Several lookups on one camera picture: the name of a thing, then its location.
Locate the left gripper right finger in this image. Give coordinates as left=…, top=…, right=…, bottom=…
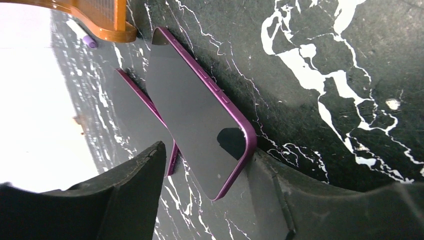
left=246, top=149, right=424, bottom=240

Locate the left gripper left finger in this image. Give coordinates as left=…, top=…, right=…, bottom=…
left=0, top=141, right=167, bottom=240

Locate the purple smartphone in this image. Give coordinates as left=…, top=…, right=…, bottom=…
left=145, top=27, right=257, bottom=201
left=107, top=69, right=179, bottom=177

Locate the purple white pen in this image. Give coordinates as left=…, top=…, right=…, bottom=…
left=66, top=19, right=98, bottom=49

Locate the orange wooden shelf rack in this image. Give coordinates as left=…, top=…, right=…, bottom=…
left=1, top=0, right=138, bottom=43

